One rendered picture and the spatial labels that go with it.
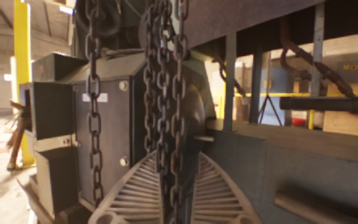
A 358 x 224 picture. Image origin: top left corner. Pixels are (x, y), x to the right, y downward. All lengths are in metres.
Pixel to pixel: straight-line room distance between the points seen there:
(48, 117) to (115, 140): 0.18
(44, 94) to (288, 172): 0.69
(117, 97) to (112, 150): 0.11
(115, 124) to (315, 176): 0.54
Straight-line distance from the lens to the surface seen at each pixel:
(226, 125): 0.66
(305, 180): 0.56
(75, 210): 0.57
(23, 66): 2.08
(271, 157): 0.56
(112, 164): 0.32
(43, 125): 0.41
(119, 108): 0.27
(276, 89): 3.20
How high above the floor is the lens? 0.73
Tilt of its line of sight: 5 degrees down
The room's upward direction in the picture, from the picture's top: 1 degrees clockwise
